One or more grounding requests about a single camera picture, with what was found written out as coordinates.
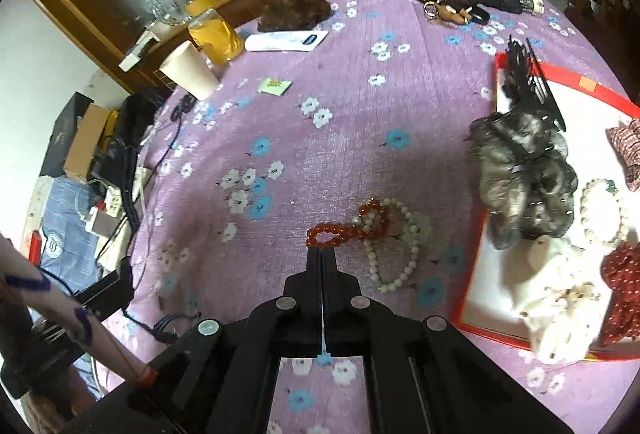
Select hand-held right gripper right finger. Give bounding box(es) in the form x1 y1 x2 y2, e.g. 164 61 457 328
323 245 577 434

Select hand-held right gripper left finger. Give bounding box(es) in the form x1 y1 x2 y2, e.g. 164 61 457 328
65 245 325 434

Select grey organza scrunchie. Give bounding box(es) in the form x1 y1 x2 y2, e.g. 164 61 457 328
467 111 582 251

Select white fluffy scrunchie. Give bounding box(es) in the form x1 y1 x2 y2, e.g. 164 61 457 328
517 236 614 366

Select white bead bracelet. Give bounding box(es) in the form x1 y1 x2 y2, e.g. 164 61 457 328
579 177 632 247

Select black hair clips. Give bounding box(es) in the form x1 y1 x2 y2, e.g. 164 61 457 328
499 36 569 133

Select red polka-dot scrunchie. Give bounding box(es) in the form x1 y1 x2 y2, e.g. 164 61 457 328
597 241 640 348

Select red tray with white inside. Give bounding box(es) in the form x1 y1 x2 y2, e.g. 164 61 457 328
452 51 640 363

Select plaid scrunchie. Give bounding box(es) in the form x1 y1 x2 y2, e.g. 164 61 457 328
605 117 640 193

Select person's left forearm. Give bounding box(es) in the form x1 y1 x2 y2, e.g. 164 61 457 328
0 234 159 386

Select blue plaid cloth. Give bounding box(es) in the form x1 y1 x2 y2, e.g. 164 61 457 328
29 176 132 275

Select white charger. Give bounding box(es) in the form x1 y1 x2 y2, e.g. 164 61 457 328
84 208 119 235

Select white power strip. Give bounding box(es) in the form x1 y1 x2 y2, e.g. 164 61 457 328
82 166 151 235

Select purple floral tablecloth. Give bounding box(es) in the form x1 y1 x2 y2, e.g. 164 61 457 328
75 0 640 434

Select cardboard box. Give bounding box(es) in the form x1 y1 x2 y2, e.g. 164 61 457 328
62 103 119 180

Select dark blue box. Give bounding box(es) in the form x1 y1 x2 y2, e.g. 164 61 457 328
39 90 94 177

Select black bag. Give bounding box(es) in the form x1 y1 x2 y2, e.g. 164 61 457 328
90 92 169 181

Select small green packet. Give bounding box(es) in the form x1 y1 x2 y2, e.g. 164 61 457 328
257 77 293 95

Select cream plastic cup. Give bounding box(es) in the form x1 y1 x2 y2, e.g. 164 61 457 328
158 40 221 102

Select white flat box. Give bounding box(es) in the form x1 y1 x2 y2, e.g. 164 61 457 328
118 30 162 73

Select yellow glass jar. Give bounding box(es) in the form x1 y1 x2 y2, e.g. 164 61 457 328
187 6 245 65

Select brown wig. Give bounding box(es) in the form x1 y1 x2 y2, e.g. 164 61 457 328
257 0 332 33

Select glass pitcher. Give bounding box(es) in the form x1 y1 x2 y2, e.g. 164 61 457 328
149 0 192 28

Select cream pearl bracelet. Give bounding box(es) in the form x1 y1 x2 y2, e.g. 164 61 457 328
362 197 424 293

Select dark red bead bracelet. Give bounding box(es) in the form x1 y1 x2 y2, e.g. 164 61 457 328
355 201 392 239

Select key ring with doll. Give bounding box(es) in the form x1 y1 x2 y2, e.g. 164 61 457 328
423 0 491 27

